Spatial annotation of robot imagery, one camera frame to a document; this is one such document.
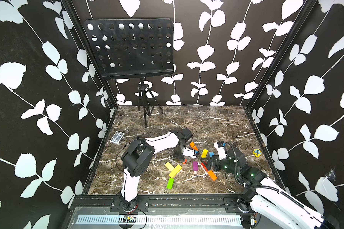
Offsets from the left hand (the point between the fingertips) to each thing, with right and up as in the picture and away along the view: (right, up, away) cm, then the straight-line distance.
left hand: (182, 153), depth 91 cm
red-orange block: (+8, +3, +7) cm, 11 cm away
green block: (-7, -15, -10) cm, 19 cm away
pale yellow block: (-8, -7, -3) cm, 11 cm away
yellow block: (+15, -1, +2) cm, 15 cm away
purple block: (+8, -7, -3) cm, 12 cm away
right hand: (+12, +2, -14) cm, 19 cm away
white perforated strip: (-12, -28, -21) cm, 37 cm away
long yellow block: (-4, -10, -5) cm, 12 cm away
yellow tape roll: (+50, 0, +2) cm, 50 cm away
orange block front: (+18, -11, -7) cm, 22 cm away
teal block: (+20, -1, +2) cm, 20 cm away
